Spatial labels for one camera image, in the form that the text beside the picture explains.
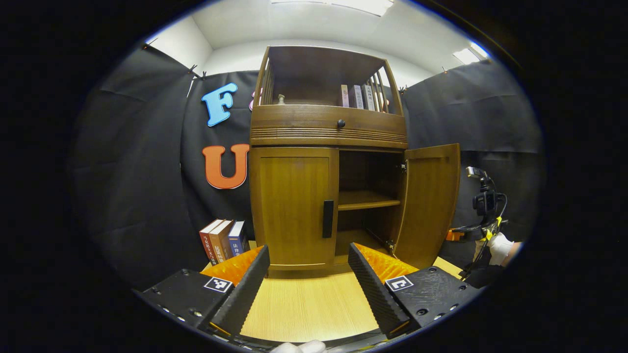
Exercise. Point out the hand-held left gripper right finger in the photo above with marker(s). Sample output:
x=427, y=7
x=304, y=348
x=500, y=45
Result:
x=375, y=294

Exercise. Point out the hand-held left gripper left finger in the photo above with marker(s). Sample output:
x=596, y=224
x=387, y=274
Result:
x=245, y=289

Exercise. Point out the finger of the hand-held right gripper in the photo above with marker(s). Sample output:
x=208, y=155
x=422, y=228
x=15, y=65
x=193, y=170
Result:
x=454, y=235

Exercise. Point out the wooden shoe cabinet door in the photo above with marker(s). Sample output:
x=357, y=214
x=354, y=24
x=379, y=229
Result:
x=289, y=206
x=427, y=206

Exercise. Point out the wooden double-door shoe cabinet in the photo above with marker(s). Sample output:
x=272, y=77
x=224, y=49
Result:
x=324, y=132

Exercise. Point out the blue book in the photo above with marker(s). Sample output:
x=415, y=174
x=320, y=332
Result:
x=238, y=240

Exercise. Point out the brown book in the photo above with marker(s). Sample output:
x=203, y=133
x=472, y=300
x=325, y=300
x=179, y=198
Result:
x=218, y=240

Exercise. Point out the red and white book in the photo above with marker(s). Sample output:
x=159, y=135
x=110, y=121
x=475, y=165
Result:
x=206, y=240

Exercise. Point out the ceiling light panel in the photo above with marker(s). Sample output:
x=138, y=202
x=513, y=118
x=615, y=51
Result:
x=343, y=6
x=470, y=54

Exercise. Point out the pale upright book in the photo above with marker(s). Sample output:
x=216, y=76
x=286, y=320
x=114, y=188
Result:
x=356, y=97
x=369, y=98

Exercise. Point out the black backdrop cloth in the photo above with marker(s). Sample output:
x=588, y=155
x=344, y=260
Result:
x=137, y=171

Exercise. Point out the wooden drawer with black knob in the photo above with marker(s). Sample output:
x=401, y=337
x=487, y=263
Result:
x=294, y=120

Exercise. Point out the pink upright book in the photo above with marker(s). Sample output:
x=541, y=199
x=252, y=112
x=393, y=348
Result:
x=345, y=96

